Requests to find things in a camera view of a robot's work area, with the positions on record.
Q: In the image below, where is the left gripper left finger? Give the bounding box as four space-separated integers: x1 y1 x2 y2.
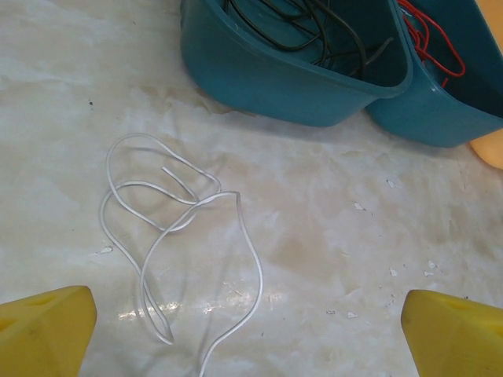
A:
0 285 98 377

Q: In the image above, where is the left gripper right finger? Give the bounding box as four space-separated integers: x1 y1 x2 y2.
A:
400 289 503 377

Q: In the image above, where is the thin white cable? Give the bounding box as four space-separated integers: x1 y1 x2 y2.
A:
100 133 263 377

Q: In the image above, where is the thin red cable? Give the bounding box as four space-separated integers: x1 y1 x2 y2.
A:
403 15 433 64
396 0 467 90

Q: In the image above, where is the thin black cable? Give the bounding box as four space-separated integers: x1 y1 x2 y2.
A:
290 0 395 76
223 0 327 54

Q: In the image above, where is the yellow plastic bin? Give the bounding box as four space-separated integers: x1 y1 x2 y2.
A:
469 0 503 170

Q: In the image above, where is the teal plastic bin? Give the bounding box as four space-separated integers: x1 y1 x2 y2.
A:
367 0 503 149
179 0 414 127

